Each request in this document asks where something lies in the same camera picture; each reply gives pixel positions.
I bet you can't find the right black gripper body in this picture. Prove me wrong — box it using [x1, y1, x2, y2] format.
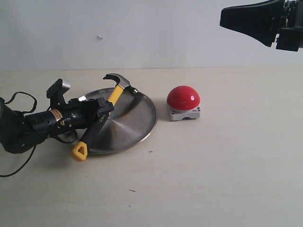
[276, 0, 303, 51]

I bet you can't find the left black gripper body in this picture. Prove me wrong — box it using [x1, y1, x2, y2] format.
[26, 98, 99, 139]

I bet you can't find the yellow black claw hammer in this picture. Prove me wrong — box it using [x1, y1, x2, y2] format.
[71, 73, 138, 162]

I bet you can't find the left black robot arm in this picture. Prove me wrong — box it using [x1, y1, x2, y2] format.
[0, 97, 114, 154]

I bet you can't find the red dome push button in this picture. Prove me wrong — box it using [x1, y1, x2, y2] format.
[166, 85, 201, 121]

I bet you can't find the round stainless steel plate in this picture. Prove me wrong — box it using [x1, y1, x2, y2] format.
[89, 90, 158, 155]

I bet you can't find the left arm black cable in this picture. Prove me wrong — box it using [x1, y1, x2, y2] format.
[0, 92, 79, 177]

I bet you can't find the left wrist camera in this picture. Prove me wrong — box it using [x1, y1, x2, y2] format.
[46, 79, 71, 108]

